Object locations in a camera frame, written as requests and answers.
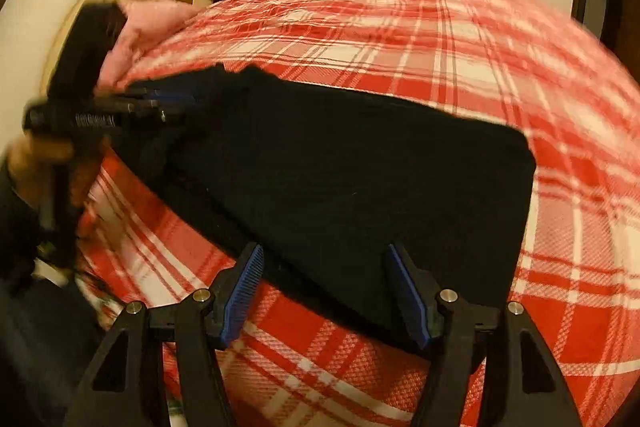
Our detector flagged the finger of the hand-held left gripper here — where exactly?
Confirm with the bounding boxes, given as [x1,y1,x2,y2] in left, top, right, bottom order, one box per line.
[125,104,197,124]
[117,88,198,106]

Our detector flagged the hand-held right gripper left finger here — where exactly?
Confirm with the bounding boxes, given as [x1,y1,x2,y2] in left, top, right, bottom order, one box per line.
[62,242,265,427]

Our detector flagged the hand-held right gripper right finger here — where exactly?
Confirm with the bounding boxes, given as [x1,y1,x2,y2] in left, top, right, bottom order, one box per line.
[384,243,583,427]

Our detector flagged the black pants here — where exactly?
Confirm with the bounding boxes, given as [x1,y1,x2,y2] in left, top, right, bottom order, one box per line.
[117,63,537,355]

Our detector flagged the person's left forearm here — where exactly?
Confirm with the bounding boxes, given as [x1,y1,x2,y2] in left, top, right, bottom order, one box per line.
[0,157,51,293]

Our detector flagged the person's left hand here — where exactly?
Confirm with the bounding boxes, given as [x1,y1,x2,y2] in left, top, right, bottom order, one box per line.
[7,134,108,212]

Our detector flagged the pink pillow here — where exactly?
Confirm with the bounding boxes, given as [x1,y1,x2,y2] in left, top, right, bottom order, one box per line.
[95,0,206,90]

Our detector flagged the person's dark trousers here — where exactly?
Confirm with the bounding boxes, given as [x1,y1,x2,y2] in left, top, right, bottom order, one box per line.
[0,277,108,427]

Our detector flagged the red plaid bed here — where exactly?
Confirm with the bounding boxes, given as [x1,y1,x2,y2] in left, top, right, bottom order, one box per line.
[75,0,640,427]

